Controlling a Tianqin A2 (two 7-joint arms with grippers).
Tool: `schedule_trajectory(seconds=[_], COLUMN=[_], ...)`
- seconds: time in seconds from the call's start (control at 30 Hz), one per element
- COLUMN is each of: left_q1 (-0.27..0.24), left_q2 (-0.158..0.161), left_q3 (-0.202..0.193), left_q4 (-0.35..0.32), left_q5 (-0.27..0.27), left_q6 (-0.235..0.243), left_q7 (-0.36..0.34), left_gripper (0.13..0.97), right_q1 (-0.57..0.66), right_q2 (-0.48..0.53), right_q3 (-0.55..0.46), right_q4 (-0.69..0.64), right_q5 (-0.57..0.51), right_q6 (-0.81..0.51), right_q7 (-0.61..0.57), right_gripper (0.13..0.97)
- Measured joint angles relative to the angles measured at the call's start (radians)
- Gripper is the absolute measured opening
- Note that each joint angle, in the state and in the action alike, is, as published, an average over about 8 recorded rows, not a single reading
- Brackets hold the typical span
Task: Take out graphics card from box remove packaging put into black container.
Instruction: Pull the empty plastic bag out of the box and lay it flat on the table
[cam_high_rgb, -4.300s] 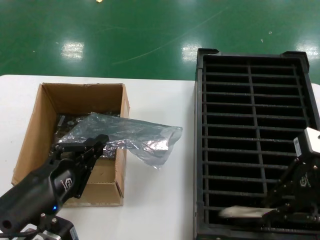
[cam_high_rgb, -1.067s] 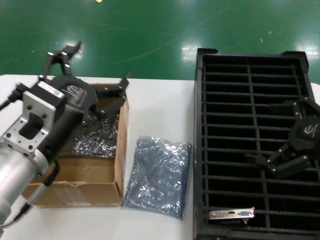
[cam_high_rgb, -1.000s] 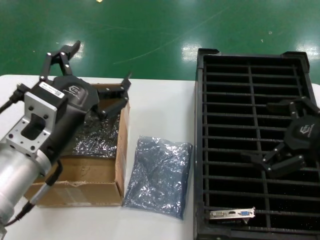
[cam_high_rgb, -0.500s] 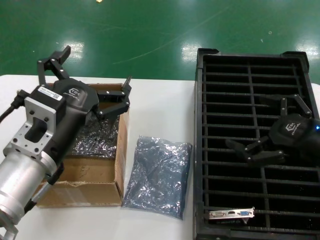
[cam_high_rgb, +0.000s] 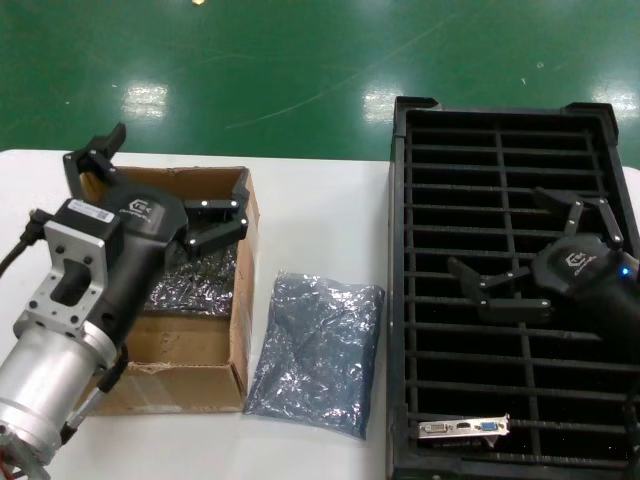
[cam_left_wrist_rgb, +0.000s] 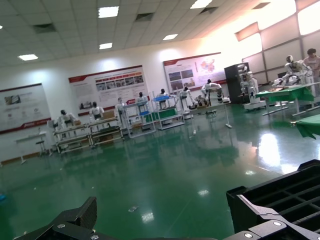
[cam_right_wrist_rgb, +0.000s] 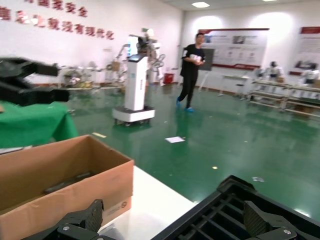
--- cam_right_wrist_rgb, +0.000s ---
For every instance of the cluttered metal rack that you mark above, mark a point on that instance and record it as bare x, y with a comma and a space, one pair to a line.
85, 77

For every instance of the small brown carton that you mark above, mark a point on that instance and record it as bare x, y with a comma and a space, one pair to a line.
280, 80

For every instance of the red white info poster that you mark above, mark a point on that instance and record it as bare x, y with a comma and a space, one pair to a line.
240, 47
310, 47

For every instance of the black slotted plastic container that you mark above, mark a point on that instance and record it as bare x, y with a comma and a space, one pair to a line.
225, 220

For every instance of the bagged graphics card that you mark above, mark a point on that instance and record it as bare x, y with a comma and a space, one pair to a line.
67, 182

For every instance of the white desk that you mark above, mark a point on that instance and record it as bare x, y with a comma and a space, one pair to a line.
233, 77

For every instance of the ceiling light panel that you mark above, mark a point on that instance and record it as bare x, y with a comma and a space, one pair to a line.
200, 4

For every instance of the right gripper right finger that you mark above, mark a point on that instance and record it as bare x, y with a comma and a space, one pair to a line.
260, 222

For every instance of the white paper sheet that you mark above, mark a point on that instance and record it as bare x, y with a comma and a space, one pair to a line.
175, 139

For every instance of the black round stool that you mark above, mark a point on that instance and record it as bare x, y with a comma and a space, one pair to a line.
240, 86

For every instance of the red floor cabinet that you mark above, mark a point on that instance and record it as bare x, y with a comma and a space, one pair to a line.
168, 78

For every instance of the white mobile robot cabinet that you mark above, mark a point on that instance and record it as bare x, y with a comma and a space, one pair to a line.
135, 87

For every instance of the black screen on white stand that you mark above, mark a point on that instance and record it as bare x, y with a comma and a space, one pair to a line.
210, 60

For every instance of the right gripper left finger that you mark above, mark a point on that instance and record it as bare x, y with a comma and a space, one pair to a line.
93, 217

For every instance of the white humanoid robot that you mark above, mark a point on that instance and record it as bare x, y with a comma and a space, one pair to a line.
311, 76
272, 71

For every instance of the brown cardboard box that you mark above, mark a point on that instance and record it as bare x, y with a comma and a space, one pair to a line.
75, 200

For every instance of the metal frame workbench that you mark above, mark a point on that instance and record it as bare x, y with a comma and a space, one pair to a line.
303, 87
268, 83

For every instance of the person in black clothes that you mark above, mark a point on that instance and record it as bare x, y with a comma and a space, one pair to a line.
190, 75

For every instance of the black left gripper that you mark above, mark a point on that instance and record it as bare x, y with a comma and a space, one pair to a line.
11, 70

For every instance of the table with green cloth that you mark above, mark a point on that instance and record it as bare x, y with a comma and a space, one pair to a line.
37, 122

